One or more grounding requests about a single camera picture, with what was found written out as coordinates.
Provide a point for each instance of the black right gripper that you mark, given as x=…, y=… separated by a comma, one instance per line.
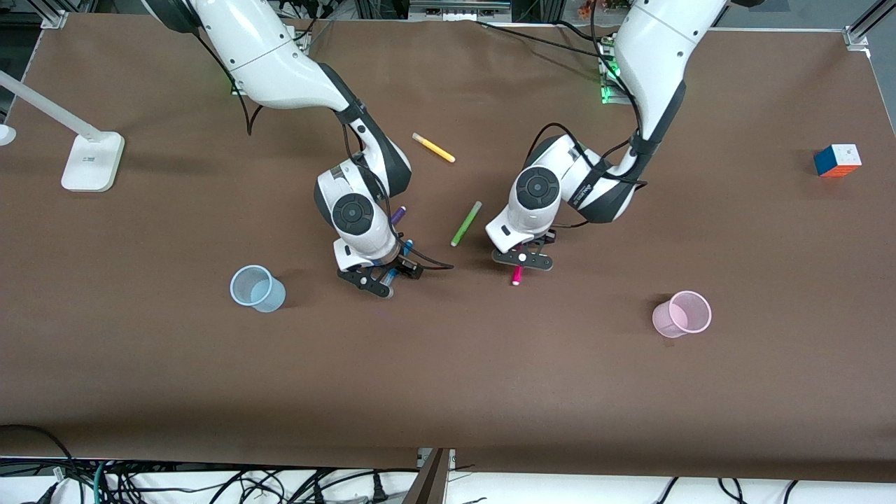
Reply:
x=404, y=264

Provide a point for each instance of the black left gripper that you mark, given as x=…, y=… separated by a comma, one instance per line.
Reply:
x=548, y=237

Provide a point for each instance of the pink marker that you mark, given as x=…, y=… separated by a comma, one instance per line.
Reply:
x=517, y=276

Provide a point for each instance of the blue marker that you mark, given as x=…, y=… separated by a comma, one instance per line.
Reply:
x=386, y=281

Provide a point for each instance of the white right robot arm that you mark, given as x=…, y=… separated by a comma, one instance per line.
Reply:
x=266, y=56

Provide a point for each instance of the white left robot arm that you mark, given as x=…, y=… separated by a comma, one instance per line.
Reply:
x=658, y=56

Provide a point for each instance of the green marker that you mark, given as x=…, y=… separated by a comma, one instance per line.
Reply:
x=466, y=223

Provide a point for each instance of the purple marker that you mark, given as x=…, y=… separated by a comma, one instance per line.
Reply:
x=398, y=215

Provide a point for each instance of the translucent blue plastic cup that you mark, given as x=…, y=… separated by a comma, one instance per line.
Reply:
x=257, y=288

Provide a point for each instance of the brown table mat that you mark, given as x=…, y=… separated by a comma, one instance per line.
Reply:
x=448, y=385

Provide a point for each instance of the yellow marker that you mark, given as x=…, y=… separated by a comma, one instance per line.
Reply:
x=434, y=148

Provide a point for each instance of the translucent pink plastic cup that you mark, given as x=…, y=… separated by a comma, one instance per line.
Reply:
x=682, y=315

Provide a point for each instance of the orange background object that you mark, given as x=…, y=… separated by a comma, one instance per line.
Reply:
x=586, y=8

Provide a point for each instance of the white desk lamp stand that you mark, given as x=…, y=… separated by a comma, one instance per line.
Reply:
x=91, y=164

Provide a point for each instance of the colourful puzzle cube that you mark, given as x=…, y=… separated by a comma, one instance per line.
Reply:
x=838, y=161

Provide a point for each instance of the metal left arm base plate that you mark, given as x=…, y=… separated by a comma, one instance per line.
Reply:
x=607, y=96

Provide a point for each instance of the metal table leg bracket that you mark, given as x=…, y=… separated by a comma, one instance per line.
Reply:
x=434, y=479

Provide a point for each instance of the silver frame crossbar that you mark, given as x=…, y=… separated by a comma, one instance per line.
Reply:
x=458, y=8

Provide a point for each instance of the aluminium frame corner post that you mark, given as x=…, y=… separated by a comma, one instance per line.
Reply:
x=868, y=24
x=54, y=15

